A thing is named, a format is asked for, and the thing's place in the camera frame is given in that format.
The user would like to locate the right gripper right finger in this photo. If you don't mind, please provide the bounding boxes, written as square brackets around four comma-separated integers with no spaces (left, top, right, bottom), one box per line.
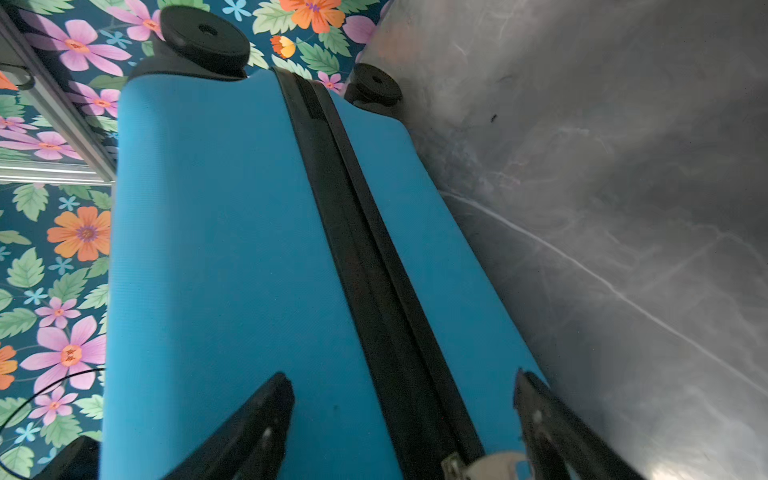
[513,370,643,480]

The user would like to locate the blue suitcase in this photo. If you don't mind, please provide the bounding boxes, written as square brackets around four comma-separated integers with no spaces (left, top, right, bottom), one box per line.
[100,6,536,479]

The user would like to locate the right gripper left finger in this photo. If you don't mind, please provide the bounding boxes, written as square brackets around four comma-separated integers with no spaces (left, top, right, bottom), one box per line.
[166,372,295,480]

